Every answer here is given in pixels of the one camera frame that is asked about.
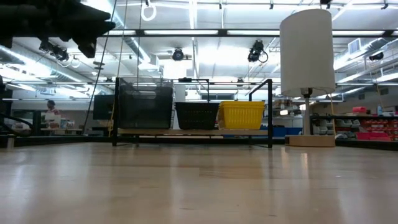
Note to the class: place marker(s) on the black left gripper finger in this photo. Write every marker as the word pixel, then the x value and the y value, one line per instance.
pixel 99 31
pixel 101 21

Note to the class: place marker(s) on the grey translucent plastic basket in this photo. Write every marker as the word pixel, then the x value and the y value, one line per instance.
pixel 146 82
pixel 124 91
pixel 144 115

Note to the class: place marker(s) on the black perforated plastic basket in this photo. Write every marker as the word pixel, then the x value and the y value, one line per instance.
pixel 196 119
pixel 196 103

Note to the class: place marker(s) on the yellow plastic basket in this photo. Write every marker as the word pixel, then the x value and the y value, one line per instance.
pixel 241 118
pixel 241 102

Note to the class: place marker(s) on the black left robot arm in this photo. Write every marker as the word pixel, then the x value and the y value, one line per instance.
pixel 12 21

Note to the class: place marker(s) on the black monitor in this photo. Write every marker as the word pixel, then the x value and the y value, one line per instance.
pixel 102 107

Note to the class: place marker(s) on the person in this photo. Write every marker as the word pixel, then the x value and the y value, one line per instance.
pixel 51 107

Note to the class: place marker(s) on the blue storage bin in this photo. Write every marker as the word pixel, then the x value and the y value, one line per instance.
pixel 281 131

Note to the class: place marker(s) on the white lamp with wooden base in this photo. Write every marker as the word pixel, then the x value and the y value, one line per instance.
pixel 306 53

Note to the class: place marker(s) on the shelving with red bins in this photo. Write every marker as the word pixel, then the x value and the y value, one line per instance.
pixel 373 124

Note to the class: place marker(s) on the round black hanging camera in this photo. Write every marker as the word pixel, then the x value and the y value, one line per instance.
pixel 178 54

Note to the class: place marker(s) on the wooden shelf with black frame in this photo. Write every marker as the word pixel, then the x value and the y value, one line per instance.
pixel 192 132

